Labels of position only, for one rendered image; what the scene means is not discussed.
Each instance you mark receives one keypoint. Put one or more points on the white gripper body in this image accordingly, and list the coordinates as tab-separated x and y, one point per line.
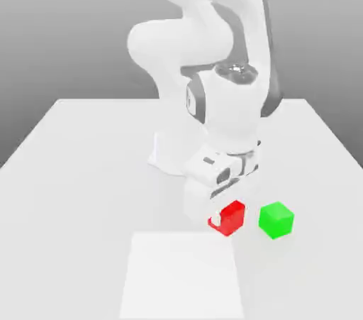
198	198

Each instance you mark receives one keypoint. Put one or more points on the small red cube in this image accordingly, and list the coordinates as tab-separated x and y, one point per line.
233	219

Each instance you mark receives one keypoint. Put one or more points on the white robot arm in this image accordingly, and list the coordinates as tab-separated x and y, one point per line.
181	42

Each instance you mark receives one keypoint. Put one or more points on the small green cube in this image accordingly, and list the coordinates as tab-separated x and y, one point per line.
276	220

